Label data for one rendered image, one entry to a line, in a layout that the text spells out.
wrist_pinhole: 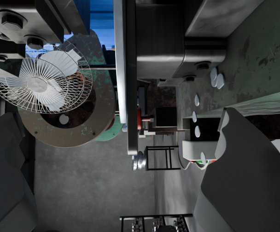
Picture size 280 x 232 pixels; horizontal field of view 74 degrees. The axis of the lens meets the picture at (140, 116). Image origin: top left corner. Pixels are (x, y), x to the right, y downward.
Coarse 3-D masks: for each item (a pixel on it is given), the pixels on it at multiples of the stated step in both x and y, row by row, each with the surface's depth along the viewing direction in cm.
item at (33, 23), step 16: (0, 0) 23; (16, 0) 24; (32, 0) 24; (48, 0) 26; (0, 16) 25; (16, 16) 25; (32, 16) 25; (48, 16) 27; (0, 32) 32; (16, 32) 29; (32, 32) 29; (48, 32) 29; (64, 32) 35; (32, 48) 32
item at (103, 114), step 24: (72, 48) 161; (96, 48) 161; (96, 72) 160; (24, 96) 157; (72, 96) 155; (96, 96) 159; (144, 96) 186; (168, 96) 183; (24, 120) 156; (48, 120) 164; (72, 120) 165; (96, 120) 158; (48, 144) 156; (72, 144) 157
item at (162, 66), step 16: (128, 0) 22; (128, 16) 22; (144, 16) 24; (160, 16) 24; (176, 16) 24; (128, 32) 22; (144, 32) 24; (160, 32) 24; (176, 32) 24; (128, 48) 22; (144, 48) 24; (160, 48) 24; (176, 48) 24; (192, 48) 24; (208, 48) 24; (224, 48) 24; (128, 64) 21; (144, 64) 26; (160, 64) 26; (176, 64) 26; (192, 64) 26; (208, 64) 26; (128, 80) 21; (192, 80) 31; (128, 96) 21; (128, 112) 21; (128, 128) 21; (128, 144) 21
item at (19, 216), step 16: (16, 112) 11; (0, 128) 9; (16, 128) 10; (0, 144) 8; (16, 144) 9; (0, 160) 7; (16, 160) 9; (0, 176) 7; (16, 176) 7; (0, 192) 6; (16, 192) 6; (0, 208) 6; (16, 208) 6; (32, 208) 6; (0, 224) 5; (16, 224) 6; (32, 224) 6
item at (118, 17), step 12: (120, 0) 15; (120, 12) 15; (120, 24) 15; (120, 36) 16; (120, 48) 16; (120, 60) 16; (120, 72) 17; (120, 84) 18; (120, 96) 19; (120, 108) 20; (120, 120) 22
